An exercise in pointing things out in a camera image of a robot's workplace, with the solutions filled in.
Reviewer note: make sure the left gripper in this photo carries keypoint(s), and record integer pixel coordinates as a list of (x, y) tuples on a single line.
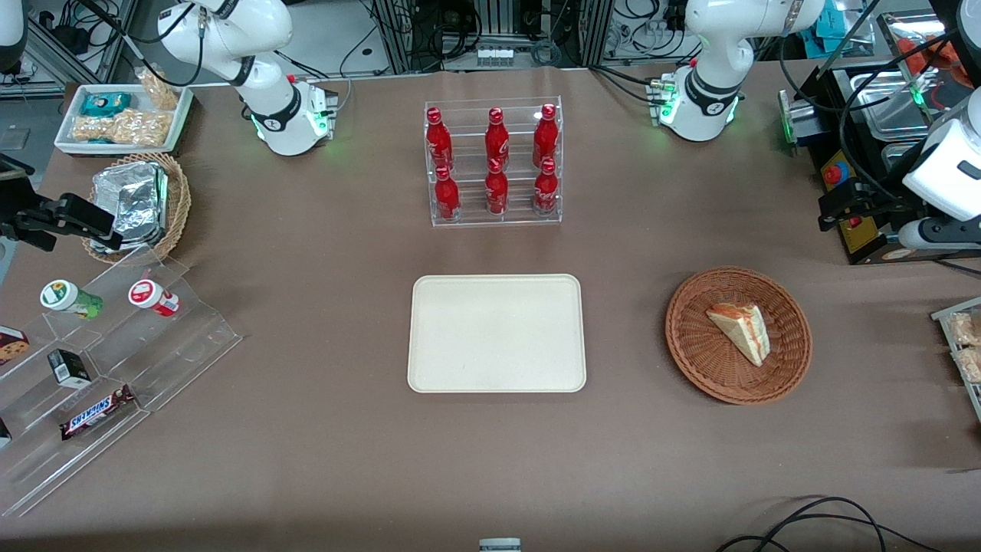
[(879, 201)]

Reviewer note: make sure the triangular sandwich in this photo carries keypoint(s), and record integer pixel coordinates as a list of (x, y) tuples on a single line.
[(742, 331)]

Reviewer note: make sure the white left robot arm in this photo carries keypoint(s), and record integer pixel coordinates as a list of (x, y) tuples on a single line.
[(713, 46)]

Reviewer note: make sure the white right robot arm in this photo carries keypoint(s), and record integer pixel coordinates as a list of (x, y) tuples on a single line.
[(230, 46)]

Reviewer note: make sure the light wicker basket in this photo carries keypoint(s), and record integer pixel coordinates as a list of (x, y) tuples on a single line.
[(178, 203)]

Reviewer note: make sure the white snack tray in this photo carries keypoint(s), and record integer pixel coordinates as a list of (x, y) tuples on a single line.
[(69, 123)]

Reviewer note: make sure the brown wicker basket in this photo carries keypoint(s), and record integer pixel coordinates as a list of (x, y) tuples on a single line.
[(705, 368)]

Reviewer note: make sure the beige rectangular tray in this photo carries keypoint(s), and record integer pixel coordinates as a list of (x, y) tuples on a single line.
[(497, 333)]

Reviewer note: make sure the red emergency stop button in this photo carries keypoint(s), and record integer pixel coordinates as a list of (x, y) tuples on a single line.
[(835, 173)]

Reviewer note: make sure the black metal food warmer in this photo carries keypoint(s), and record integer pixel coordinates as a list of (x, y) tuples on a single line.
[(858, 238)]

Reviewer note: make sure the silver foil container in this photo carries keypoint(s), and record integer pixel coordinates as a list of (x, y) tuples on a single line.
[(134, 203)]

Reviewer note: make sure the large metal pan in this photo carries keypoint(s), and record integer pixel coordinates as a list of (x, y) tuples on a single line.
[(897, 157)]

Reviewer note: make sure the green lid cup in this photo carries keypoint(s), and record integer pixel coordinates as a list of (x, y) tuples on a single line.
[(67, 297)]

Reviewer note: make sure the large peanut bag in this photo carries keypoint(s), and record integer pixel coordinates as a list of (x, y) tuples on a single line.
[(123, 129)]

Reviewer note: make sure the silver metal fitting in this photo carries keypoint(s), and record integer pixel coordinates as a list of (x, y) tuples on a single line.
[(797, 119)]

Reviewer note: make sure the red lid cup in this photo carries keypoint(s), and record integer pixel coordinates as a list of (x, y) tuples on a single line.
[(149, 295)]

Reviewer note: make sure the small metal pan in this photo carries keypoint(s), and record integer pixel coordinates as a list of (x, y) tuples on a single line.
[(889, 107)]

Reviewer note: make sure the teal snack packet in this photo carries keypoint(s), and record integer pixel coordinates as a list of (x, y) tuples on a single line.
[(106, 103)]

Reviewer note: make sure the small black carton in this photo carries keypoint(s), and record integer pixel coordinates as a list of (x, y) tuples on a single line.
[(70, 369)]

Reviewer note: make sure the small peanut bag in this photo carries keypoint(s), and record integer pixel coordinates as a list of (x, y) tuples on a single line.
[(159, 90)]

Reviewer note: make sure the clear acrylic stepped display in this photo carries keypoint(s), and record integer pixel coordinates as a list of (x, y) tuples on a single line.
[(176, 345)]

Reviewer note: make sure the orange food pieces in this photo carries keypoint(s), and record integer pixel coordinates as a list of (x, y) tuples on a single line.
[(923, 52)]

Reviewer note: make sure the wrapped pastry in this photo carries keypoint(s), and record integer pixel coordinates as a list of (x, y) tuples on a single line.
[(967, 330), (972, 366)]

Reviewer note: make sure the Snickers bar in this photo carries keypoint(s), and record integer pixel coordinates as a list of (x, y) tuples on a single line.
[(96, 414)]

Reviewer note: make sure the red cola bottle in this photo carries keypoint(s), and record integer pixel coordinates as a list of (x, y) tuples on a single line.
[(546, 192), (497, 139), (546, 138), (497, 192), (438, 142), (447, 198)]

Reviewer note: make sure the white power strip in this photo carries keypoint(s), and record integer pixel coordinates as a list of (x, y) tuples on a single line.
[(495, 56)]

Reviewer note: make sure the clear acrylic bottle rack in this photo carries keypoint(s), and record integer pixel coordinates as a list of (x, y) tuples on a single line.
[(467, 153)]

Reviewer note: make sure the grey device edge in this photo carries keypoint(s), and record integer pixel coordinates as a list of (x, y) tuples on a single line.
[(500, 545)]

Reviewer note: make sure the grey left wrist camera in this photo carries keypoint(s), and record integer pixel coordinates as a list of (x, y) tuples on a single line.
[(939, 234)]

